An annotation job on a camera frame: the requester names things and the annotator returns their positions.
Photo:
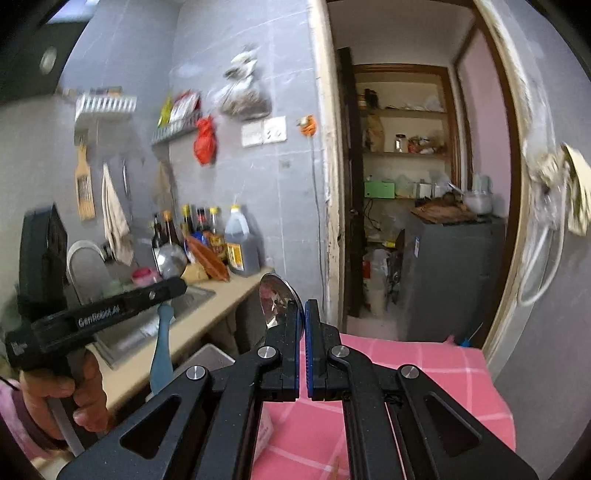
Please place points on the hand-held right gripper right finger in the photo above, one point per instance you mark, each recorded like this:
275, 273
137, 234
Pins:
309, 364

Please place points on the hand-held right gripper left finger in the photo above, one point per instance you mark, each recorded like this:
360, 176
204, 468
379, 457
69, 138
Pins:
290, 364

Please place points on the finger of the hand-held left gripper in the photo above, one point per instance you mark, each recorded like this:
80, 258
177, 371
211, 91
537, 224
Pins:
157, 291

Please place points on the white perforated utensil holder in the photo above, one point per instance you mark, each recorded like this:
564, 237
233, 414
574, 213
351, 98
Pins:
210, 355

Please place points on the person's left hand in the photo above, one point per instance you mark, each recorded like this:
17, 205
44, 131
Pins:
90, 397

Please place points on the pink soap dish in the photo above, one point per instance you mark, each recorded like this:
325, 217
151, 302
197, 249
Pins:
145, 275

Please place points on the steel sink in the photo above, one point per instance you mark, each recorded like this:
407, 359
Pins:
184, 304

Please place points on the beige wrapped bundle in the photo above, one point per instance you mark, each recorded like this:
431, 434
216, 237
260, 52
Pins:
194, 273

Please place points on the black pump bottle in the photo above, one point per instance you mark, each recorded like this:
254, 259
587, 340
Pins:
158, 233

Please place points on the orange brown packet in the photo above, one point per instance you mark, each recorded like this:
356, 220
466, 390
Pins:
207, 261

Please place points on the yellow label soy sauce bottle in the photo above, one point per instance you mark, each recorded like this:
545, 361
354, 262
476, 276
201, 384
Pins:
171, 228

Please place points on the yellow capped sauce bottle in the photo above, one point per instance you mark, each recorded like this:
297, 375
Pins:
217, 240
188, 219

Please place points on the beige towel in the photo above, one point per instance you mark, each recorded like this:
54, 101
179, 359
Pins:
115, 221

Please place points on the dark red label bottle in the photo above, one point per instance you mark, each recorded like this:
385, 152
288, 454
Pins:
203, 221

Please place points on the steel faucet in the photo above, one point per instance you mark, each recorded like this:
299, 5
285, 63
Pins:
81, 251

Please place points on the brown oil jug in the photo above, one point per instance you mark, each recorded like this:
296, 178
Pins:
242, 249

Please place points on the hanging metal peeler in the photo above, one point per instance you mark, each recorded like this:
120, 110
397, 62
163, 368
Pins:
125, 177

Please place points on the wooden grater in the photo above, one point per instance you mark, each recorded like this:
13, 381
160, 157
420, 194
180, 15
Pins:
85, 194

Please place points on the pink checked tablecloth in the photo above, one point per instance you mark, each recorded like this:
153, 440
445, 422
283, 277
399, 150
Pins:
443, 360

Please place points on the red plastic bag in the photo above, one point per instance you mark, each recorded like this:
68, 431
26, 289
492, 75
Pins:
205, 143

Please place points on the grey refrigerator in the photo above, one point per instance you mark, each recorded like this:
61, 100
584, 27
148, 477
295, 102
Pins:
443, 277

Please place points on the green yellow snack packet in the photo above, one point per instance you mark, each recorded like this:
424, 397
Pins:
165, 110

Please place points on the dark wooden door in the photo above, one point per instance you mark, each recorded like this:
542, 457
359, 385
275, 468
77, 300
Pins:
351, 184

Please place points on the red snack packet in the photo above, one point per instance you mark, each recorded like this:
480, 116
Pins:
185, 106

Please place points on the green box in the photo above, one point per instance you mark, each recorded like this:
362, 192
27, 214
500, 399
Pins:
379, 189

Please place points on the wooden cutting board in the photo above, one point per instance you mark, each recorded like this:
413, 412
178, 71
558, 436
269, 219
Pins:
443, 213

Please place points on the clear bag of dried goods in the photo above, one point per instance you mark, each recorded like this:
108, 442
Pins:
244, 99

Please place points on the orange plug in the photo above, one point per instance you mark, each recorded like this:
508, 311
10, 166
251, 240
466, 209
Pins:
307, 125

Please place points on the wooden shelf unit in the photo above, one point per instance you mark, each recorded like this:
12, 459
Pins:
406, 155

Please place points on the metal pot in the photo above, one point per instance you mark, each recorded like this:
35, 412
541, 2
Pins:
478, 203

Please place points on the glass jar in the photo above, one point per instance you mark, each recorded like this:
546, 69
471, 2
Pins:
400, 144

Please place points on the black range hood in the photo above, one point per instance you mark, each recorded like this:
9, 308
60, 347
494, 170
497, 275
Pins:
32, 46

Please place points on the cream rubber glove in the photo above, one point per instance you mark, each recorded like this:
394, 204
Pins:
579, 194

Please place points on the grey metal wall shelf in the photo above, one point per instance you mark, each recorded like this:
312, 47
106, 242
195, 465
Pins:
178, 131

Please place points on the white wall switch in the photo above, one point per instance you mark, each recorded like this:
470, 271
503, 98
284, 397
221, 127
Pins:
252, 134

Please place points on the white wall basket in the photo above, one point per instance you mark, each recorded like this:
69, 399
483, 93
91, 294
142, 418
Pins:
104, 107

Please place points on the white wall socket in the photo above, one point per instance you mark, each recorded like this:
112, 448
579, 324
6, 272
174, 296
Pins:
274, 129

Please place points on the worn door frame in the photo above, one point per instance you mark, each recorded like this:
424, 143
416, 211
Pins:
323, 138

